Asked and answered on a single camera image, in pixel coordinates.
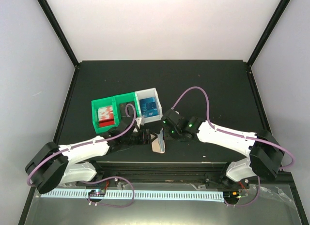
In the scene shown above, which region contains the tan leather card holder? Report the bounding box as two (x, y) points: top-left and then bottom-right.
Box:
(151, 139), (166, 154)

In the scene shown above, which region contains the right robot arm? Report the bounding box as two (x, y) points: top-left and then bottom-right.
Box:
(161, 109), (284, 188)

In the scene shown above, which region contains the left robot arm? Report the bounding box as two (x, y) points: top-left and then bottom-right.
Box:
(25, 117), (162, 194)

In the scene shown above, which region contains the blue card stack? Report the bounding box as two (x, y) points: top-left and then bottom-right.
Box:
(139, 97), (159, 118)

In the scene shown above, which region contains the black card stack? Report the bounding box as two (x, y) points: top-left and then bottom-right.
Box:
(119, 103), (133, 118)

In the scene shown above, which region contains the red white card stack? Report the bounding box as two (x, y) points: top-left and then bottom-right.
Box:
(97, 105), (115, 128)

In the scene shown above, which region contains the white bin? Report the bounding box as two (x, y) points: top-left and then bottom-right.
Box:
(135, 88), (163, 124)

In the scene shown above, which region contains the green bin middle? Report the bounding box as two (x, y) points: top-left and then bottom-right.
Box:
(113, 92), (140, 125)

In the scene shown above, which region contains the green bin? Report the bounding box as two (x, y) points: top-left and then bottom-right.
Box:
(113, 92), (140, 125)
(91, 97), (120, 134)

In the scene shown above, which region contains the green bin left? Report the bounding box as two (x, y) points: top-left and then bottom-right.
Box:
(91, 97), (120, 134)

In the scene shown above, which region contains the left circuit board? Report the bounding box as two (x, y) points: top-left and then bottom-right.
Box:
(88, 189), (106, 197)

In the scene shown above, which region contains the circuit board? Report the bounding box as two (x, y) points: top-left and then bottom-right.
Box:
(88, 189), (106, 197)
(223, 191), (248, 199)

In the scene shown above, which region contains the right circuit board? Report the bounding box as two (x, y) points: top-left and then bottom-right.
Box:
(223, 191), (248, 199)

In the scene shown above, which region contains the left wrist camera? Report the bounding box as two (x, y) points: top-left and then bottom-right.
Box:
(136, 116), (145, 127)

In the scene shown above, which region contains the white slotted cable duct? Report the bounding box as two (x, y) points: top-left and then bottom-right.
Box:
(41, 188), (224, 202)

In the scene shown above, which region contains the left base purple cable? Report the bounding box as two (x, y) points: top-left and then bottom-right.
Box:
(83, 176), (135, 208)

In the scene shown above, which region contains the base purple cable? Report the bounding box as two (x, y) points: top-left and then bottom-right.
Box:
(83, 176), (135, 208)
(224, 175), (262, 208)

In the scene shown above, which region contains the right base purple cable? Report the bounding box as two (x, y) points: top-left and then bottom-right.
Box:
(224, 175), (262, 208)

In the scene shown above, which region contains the black frame post right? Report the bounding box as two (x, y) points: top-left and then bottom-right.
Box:
(247, 0), (291, 67)

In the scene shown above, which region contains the black frame post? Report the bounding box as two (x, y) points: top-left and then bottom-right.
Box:
(37, 0), (79, 67)
(247, 0), (291, 67)

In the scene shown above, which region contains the black frame post left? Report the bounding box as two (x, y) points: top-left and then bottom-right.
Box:
(37, 0), (79, 67)

